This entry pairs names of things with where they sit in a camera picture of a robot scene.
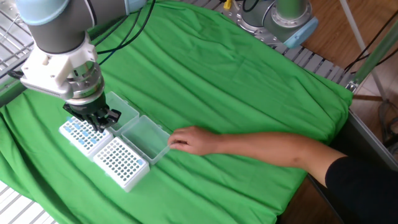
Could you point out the white pipette tip box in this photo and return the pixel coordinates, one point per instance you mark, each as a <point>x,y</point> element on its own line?
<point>74,137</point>
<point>121,161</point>

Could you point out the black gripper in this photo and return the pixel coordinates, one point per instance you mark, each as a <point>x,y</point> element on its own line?
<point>87,109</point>

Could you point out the bare person hand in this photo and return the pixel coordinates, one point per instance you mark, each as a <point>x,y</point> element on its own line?
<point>196,141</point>

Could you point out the perforated aluminium plate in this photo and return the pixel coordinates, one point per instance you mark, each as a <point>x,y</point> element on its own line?
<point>7,7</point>

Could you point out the green table cloth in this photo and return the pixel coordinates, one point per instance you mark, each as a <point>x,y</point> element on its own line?
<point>233,93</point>

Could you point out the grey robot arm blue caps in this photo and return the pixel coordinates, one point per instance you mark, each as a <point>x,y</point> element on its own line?
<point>56,34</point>

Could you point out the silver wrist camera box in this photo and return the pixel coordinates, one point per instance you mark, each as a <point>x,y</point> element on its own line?
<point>49,90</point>

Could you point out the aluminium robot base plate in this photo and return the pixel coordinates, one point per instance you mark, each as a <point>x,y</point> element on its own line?
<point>267,39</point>

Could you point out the aluminium corner bracket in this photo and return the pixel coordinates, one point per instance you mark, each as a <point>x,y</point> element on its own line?
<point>352,86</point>

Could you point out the green frame post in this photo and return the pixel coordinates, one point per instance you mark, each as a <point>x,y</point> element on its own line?
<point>376,53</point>

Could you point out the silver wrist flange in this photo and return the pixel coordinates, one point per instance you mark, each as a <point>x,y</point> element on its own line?
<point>87,87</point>

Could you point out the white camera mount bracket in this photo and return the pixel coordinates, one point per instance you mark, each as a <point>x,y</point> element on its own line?
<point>53,68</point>

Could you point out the white pole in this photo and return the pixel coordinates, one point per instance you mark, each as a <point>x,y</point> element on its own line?
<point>357,34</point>

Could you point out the aluminium table edge rail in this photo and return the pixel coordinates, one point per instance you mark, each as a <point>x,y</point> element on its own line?
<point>373,140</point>

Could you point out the bare person forearm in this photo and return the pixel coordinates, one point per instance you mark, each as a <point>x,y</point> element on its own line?
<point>273,149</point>

